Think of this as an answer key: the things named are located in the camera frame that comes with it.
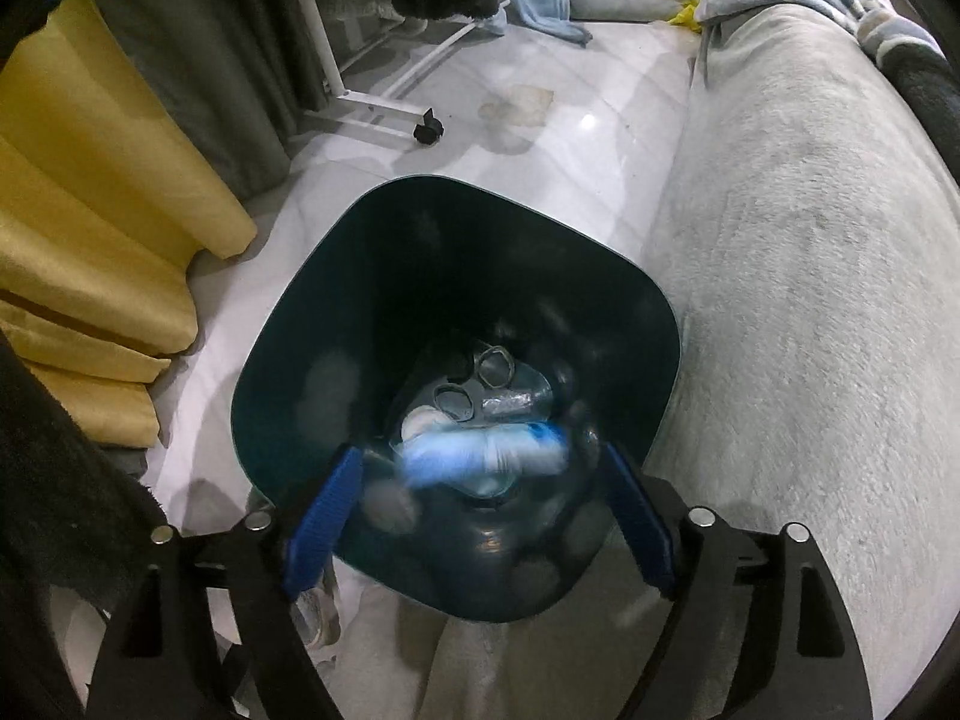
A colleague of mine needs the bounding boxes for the dark teal trash bin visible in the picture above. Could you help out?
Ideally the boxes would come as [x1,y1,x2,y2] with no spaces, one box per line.
[231,176,680,622]

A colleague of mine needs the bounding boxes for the yellow curtain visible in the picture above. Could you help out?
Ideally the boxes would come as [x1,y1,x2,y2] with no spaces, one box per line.
[2,0,257,449]

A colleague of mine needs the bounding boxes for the dark grey fleece blanket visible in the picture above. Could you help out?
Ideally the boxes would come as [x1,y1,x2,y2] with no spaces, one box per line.
[878,43,960,181]

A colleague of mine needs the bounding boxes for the bed with grey sheet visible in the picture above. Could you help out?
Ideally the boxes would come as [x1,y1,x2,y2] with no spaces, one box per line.
[337,1,960,720]

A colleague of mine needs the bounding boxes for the clear tape ring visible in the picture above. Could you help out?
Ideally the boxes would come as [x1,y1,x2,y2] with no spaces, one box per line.
[473,343,518,392]

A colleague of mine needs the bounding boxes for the blue tissue packet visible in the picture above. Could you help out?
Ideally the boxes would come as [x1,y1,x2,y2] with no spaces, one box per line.
[398,422,571,488]

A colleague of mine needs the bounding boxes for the grey hanging garment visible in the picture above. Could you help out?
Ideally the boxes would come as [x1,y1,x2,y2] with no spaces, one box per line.
[94,0,327,202]

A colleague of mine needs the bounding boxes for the white clothes rack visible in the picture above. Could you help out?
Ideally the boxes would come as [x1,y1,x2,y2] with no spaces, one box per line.
[280,0,516,146]

